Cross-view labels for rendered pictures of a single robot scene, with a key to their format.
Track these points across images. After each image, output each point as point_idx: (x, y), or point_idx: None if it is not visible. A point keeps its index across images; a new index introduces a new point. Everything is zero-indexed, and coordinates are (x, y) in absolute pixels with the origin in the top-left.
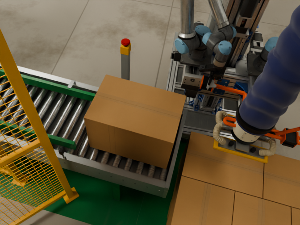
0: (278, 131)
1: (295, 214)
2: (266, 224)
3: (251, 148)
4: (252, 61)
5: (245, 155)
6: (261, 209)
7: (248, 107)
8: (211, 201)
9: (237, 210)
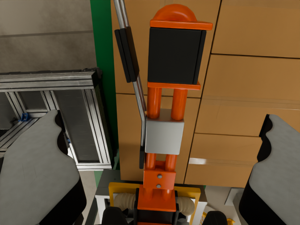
0: None
1: (224, 47)
2: (241, 94)
3: None
4: None
5: (192, 218)
6: (218, 100)
7: None
8: (211, 156)
9: (222, 130)
